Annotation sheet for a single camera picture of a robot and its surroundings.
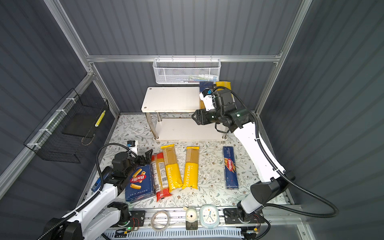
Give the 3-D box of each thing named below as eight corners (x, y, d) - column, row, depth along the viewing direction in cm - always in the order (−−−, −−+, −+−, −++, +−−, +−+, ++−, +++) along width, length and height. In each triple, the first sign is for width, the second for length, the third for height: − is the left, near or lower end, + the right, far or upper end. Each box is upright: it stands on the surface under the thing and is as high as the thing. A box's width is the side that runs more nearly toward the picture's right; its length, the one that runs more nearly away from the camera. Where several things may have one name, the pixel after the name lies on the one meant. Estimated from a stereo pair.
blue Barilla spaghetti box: (225, 189, 85) (226, 186, 82) (222, 149, 102) (223, 145, 98) (237, 189, 85) (238, 187, 81) (232, 149, 101) (233, 146, 98)
